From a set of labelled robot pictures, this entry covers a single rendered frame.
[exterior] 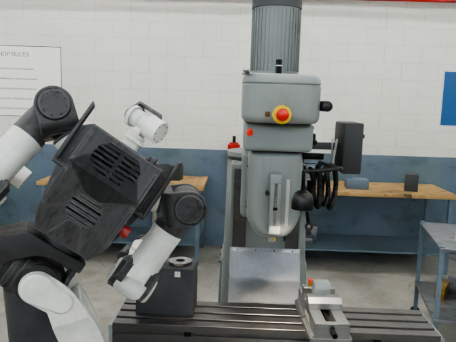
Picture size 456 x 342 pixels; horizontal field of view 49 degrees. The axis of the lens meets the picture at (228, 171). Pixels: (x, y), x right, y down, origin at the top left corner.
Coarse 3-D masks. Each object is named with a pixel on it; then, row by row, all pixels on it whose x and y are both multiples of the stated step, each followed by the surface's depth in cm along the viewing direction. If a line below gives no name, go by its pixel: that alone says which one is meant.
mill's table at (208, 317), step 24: (120, 312) 191; (216, 312) 193; (240, 312) 194; (264, 312) 195; (288, 312) 195; (360, 312) 198; (384, 312) 198; (408, 312) 199; (120, 336) 182; (144, 336) 182; (168, 336) 182; (192, 336) 182; (216, 336) 182; (240, 336) 182; (264, 336) 182; (288, 336) 182; (360, 336) 180; (384, 336) 180; (408, 336) 179; (432, 336) 179
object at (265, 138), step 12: (264, 132) 169; (276, 132) 169; (288, 132) 169; (300, 132) 169; (312, 132) 170; (252, 144) 170; (264, 144) 170; (276, 144) 170; (288, 144) 170; (300, 144) 170; (312, 144) 171
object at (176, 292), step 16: (160, 272) 187; (176, 272) 187; (192, 272) 186; (160, 288) 188; (176, 288) 188; (192, 288) 187; (144, 304) 189; (160, 304) 189; (176, 304) 188; (192, 304) 188
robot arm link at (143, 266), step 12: (156, 228) 137; (144, 240) 138; (156, 240) 136; (168, 240) 136; (144, 252) 136; (156, 252) 136; (168, 252) 138; (120, 264) 138; (132, 264) 137; (144, 264) 136; (156, 264) 137; (108, 276) 140; (120, 276) 137; (132, 276) 136; (144, 276) 136; (156, 276) 138; (144, 300) 141
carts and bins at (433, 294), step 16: (432, 224) 414; (448, 224) 415; (432, 240) 369; (448, 240) 365; (416, 272) 427; (416, 288) 427; (432, 288) 410; (448, 288) 397; (16, 304) 315; (416, 304) 428; (432, 304) 378; (448, 304) 379; (16, 320) 318; (32, 320) 316; (48, 320) 320; (448, 320) 350; (16, 336) 320; (32, 336) 318; (48, 336) 322
